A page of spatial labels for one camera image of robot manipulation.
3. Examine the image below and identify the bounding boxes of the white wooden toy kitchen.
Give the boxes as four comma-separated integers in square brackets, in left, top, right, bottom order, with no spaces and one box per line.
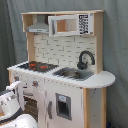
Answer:
[9,10,115,128]

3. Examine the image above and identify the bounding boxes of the left red stove knob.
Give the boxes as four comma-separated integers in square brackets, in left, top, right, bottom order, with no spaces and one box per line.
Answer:
[13,75,20,83]

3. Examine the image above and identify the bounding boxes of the white microwave door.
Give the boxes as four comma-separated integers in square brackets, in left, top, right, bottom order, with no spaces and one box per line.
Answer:
[47,13,95,38]

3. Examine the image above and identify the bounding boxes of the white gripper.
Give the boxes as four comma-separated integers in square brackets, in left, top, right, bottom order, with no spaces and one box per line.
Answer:
[0,81,24,117]

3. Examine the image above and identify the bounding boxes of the white fridge cabinet door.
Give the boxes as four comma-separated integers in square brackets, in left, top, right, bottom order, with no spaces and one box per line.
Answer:
[47,87,83,128]

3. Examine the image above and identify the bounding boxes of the white oven door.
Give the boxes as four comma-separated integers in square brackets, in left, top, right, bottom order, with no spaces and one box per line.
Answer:
[23,90,45,128]

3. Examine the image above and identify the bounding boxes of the red stove knob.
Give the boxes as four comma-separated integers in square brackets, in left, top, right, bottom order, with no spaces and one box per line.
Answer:
[32,81,38,87]
[13,75,20,83]

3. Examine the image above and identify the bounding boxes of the black toy faucet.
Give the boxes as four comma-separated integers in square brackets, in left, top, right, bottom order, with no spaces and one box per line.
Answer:
[77,50,95,70]

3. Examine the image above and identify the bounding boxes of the right red stove knob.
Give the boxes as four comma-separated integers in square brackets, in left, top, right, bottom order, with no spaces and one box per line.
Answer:
[32,81,38,87]

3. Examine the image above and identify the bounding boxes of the grey range hood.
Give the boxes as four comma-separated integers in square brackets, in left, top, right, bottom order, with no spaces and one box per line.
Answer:
[26,15,49,33]

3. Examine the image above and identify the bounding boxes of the black stovetop red burners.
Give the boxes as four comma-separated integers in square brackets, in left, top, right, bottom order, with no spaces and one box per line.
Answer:
[20,61,57,72]

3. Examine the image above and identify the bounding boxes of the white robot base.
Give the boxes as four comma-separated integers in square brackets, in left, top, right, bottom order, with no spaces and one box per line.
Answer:
[0,114,39,128]

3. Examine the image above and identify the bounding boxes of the grey metal sink basin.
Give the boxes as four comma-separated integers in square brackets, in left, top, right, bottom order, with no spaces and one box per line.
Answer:
[53,67,93,81]

